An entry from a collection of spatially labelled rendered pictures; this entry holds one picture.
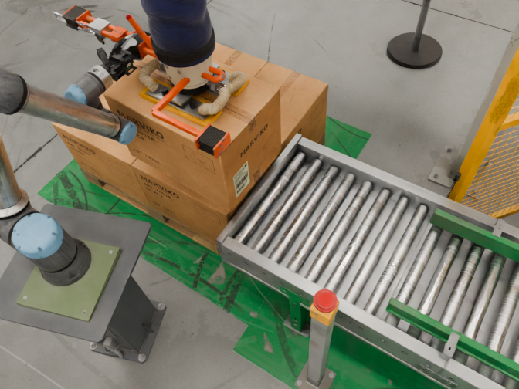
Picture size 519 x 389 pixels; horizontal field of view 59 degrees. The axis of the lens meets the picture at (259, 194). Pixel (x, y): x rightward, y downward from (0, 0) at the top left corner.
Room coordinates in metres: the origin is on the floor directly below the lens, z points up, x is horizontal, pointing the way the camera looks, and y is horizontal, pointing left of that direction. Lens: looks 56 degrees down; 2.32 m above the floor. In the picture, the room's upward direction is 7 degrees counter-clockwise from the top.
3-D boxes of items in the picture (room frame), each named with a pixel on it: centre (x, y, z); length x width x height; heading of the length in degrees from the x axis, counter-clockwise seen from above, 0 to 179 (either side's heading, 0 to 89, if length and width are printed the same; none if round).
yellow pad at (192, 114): (1.33, 0.26, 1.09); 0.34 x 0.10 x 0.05; 51
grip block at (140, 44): (1.56, 0.39, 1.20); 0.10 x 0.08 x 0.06; 141
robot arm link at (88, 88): (1.32, 0.59, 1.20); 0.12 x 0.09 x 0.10; 141
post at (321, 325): (0.48, -0.15, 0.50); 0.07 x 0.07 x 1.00; 51
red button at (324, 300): (0.48, -0.15, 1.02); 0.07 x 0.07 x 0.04
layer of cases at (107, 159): (1.88, 0.32, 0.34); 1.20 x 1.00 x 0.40; 51
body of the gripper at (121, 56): (1.44, 0.47, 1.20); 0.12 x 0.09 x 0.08; 141
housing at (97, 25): (1.69, 0.56, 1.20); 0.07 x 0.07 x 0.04; 51
